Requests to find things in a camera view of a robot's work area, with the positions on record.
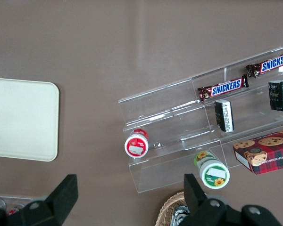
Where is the clear acrylic stepped shelf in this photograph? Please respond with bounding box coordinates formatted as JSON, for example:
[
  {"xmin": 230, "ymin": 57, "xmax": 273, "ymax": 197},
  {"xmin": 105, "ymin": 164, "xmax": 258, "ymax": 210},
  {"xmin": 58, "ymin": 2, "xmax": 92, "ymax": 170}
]
[{"xmin": 117, "ymin": 44, "xmax": 283, "ymax": 194}]

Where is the Snickers chocolate bar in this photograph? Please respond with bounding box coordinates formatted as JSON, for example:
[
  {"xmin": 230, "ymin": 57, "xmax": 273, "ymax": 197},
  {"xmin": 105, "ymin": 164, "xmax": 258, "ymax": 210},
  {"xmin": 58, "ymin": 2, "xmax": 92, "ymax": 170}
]
[
  {"xmin": 245, "ymin": 49, "xmax": 283, "ymax": 79},
  {"xmin": 197, "ymin": 74, "xmax": 250, "ymax": 102}
]

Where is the aluminium foil tray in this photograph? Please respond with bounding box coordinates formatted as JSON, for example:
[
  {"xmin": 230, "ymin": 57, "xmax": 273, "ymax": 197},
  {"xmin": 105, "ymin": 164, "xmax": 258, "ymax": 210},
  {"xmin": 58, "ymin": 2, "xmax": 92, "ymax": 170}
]
[{"xmin": 171, "ymin": 204, "xmax": 191, "ymax": 226}]

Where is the light oval wicker basket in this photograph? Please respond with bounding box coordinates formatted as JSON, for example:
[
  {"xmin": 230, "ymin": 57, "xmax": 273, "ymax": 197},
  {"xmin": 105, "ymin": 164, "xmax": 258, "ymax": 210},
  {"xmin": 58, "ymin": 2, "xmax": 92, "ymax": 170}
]
[{"xmin": 155, "ymin": 190, "xmax": 191, "ymax": 226}]

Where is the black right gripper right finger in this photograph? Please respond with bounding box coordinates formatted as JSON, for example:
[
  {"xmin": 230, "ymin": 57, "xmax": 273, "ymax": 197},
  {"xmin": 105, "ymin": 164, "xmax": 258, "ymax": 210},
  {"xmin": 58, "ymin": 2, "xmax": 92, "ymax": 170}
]
[{"xmin": 179, "ymin": 173, "xmax": 229, "ymax": 226}]

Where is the clear acrylic bottle rack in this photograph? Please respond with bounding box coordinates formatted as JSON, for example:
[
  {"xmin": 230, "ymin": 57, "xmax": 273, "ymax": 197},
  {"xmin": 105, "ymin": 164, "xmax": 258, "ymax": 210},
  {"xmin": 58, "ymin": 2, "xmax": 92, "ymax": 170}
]
[{"xmin": 0, "ymin": 193, "xmax": 35, "ymax": 226}]

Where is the cream plastic tray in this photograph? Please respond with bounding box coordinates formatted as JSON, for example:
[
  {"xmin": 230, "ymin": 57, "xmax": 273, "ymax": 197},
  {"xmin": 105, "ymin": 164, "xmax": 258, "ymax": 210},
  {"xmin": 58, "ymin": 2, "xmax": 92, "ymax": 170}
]
[{"xmin": 0, "ymin": 77, "xmax": 60, "ymax": 162}]

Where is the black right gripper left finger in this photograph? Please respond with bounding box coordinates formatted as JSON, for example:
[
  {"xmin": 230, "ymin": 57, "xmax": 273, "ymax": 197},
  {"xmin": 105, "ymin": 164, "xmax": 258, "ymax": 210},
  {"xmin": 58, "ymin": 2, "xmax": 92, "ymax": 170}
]
[{"xmin": 20, "ymin": 174, "xmax": 79, "ymax": 226}]

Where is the red lidded yogurt cup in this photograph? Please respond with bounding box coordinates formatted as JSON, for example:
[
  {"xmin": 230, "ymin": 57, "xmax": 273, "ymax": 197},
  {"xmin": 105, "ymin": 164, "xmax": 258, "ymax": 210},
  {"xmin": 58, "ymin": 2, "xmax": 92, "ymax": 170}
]
[{"xmin": 124, "ymin": 128, "xmax": 150, "ymax": 159}]

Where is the small black snack box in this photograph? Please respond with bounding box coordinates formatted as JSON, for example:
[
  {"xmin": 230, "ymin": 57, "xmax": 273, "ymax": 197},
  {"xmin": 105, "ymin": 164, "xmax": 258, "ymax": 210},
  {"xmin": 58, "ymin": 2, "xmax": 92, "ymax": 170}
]
[
  {"xmin": 214, "ymin": 99, "xmax": 234, "ymax": 133},
  {"xmin": 268, "ymin": 79, "xmax": 283, "ymax": 113}
]

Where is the green lidded sunflower cup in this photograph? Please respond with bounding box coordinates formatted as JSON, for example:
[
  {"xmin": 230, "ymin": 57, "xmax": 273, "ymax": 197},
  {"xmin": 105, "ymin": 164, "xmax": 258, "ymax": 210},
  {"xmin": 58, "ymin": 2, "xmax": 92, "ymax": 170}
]
[{"xmin": 193, "ymin": 150, "xmax": 231, "ymax": 190}]

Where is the red plaid cookie box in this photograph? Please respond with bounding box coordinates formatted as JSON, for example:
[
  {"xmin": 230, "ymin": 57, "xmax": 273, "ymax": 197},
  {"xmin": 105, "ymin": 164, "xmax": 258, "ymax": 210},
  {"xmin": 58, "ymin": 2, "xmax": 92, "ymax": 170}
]
[{"xmin": 233, "ymin": 128, "xmax": 283, "ymax": 176}]

